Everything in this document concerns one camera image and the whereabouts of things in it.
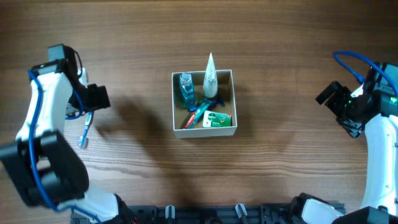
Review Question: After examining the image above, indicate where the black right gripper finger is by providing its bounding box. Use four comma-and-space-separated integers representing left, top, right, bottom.
315, 81, 342, 105
336, 118, 364, 139

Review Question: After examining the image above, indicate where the blue white toothbrush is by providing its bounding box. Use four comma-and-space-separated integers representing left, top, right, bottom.
78, 111, 94, 149

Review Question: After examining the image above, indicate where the blue mouthwash bottle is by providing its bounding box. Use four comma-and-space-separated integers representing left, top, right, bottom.
179, 73, 196, 111

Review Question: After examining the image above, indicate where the teal toothpaste tube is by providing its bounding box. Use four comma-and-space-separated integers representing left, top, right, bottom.
183, 99, 212, 129

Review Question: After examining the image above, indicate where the blue disposable razor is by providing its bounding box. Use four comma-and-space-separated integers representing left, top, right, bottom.
188, 98, 224, 112

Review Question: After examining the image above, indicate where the white lotion tube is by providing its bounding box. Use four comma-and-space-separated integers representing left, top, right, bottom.
203, 53, 218, 98

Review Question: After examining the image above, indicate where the green soap box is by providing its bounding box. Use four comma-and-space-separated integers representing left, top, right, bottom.
203, 110, 232, 128

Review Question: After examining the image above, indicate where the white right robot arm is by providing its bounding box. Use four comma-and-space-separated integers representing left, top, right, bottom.
289, 62, 397, 223

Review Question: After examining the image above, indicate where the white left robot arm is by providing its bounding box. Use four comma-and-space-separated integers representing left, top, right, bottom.
1, 44, 138, 223

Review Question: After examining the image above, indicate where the white cardboard box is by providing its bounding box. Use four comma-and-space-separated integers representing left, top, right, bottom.
171, 70, 238, 139

